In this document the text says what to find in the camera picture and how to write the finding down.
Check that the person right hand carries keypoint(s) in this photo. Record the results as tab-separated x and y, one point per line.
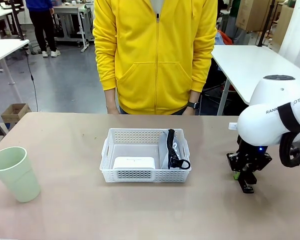
113	107

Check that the white rectangular box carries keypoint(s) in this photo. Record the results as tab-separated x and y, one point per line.
134	162

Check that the white table with white leg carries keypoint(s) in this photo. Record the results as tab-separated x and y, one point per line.
4	50

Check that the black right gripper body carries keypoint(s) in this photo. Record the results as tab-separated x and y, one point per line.
251	151

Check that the grey CAMPUS pencil case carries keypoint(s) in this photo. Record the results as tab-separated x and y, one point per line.
171	150

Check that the black upright pole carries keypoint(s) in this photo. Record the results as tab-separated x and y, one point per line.
262	30

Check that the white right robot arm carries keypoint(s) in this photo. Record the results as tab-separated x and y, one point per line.
265	125

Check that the pale green plastic cup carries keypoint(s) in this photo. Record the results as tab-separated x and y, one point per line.
17	182

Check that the black stapler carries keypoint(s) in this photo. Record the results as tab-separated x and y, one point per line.
247	186

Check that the small open cardboard box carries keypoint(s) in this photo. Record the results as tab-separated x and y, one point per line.
14	112

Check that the white perforated plastic basket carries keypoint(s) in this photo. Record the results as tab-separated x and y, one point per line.
144	176

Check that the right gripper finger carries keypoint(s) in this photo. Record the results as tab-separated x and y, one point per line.
235	165
263	162

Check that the person in blue top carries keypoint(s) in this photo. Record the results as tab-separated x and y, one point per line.
42	25

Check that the person in yellow hoodie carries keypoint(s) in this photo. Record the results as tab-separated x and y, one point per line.
154	62

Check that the person left hand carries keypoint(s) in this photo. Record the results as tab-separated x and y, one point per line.
191	112

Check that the person right forearm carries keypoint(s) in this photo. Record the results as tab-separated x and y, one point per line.
106	67

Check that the person left forearm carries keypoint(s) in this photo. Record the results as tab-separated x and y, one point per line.
204	67

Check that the blue and red cloth bundle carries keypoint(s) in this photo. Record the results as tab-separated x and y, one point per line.
222	37

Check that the large cardboard box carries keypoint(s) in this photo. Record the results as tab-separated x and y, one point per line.
255	15

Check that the grey background desk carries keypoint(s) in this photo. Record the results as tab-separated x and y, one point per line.
69	10

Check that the black wristwatch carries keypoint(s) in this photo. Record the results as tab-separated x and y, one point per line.
192	105

